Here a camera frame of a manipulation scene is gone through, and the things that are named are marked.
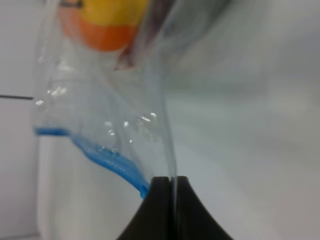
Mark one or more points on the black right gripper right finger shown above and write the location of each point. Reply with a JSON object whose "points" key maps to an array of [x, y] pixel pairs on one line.
{"points": [[193, 221]]}

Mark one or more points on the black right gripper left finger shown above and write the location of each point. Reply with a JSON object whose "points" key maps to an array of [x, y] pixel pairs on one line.
{"points": [[152, 221]]}

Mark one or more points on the clear zip bag blue seal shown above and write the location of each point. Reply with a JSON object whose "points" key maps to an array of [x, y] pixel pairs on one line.
{"points": [[117, 118]]}

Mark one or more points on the orange fruit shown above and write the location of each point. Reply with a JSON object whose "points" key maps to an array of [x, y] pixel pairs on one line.
{"points": [[107, 38]]}

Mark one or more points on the dark purple eggplant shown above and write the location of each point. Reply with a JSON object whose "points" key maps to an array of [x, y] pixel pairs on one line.
{"points": [[149, 27]]}

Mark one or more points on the yellow pear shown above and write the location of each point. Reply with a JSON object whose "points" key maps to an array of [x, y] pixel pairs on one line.
{"points": [[113, 12]]}

